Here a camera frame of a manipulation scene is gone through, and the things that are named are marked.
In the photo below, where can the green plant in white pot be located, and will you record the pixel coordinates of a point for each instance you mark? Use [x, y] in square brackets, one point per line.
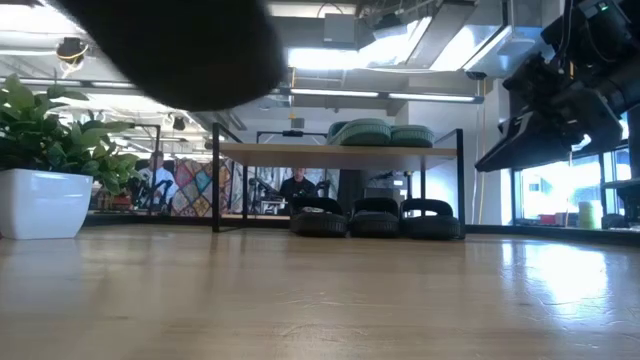
[40, 130]

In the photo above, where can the red cup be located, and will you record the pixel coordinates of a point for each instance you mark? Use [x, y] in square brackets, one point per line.
[548, 220]

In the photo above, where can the black aluminium table frame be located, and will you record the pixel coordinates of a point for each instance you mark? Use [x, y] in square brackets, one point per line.
[150, 220]

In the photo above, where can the person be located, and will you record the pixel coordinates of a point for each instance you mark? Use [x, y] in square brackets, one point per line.
[155, 180]
[297, 185]

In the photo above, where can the wooden shelf black metal frame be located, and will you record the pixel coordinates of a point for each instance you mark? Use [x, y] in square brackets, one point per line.
[340, 156]

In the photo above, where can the green rubber slide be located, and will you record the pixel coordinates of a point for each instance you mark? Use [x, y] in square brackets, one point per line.
[412, 136]
[360, 132]

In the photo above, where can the black ceiling camera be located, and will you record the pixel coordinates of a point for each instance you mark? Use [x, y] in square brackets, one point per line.
[71, 49]

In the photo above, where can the long ceiling light strip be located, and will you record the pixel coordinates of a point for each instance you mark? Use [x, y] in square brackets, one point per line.
[340, 93]

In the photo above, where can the grey ceiling unit box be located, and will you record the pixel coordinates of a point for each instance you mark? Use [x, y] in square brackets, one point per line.
[340, 27]

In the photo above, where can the yellow-green spool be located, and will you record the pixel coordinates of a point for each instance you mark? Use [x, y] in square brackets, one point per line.
[587, 215]

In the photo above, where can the colourful patchwork quilt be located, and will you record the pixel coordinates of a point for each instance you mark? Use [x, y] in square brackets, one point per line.
[197, 187]

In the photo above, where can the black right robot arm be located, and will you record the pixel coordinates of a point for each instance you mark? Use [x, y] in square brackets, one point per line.
[600, 40]

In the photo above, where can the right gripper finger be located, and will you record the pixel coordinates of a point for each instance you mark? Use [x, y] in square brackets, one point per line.
[535, 140]

